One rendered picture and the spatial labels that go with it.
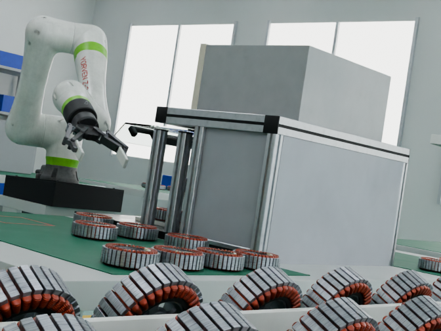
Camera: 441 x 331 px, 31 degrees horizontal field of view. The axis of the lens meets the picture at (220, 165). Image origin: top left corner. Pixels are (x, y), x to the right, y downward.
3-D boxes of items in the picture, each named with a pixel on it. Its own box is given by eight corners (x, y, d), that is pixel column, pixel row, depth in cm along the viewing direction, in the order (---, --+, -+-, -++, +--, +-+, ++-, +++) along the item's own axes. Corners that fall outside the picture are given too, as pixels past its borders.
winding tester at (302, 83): (189, 112, 233) (200, 43, 233) (279, 132, 265) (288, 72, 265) (297, 121, 207) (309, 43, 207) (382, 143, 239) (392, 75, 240)
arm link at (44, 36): (2, 129, 309) (27, 5, 281) (44, 135, 314) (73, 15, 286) (2, 148, 299) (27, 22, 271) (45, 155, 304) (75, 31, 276)
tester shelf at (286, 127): (154, 121, 226) (157, 106, 226) (294, 150, 277) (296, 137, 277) (276, 134, 197) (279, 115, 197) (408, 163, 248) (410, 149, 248)
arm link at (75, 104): (69, 93, 237) (97, 98, 242) (57, 126, 242) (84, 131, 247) (75, 103, 233) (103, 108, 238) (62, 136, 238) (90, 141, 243)
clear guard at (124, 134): (110, 140, 248) (113, 121, 248) (165, 149, 266) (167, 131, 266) (184, 149, 227) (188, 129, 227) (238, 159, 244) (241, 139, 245)
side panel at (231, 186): (177, 243, 215) (195, 125, 216) (185, 243, 217) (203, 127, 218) (257, 263, 197) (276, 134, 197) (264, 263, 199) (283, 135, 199)
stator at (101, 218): (65, 222, 225) (67, 209, 225) (102, 226, 231) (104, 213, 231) (81, 228, 215) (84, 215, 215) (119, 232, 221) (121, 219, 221)
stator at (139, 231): (122, 234, 218) (124, 220, 218) (161, 240, 216) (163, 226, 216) (109, 236, 207) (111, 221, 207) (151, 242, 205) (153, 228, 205)
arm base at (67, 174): (22, 177, 318) (24, 162, 318) (56, 182, 327) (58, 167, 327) (49, 180, 297) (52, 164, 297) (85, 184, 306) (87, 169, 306)
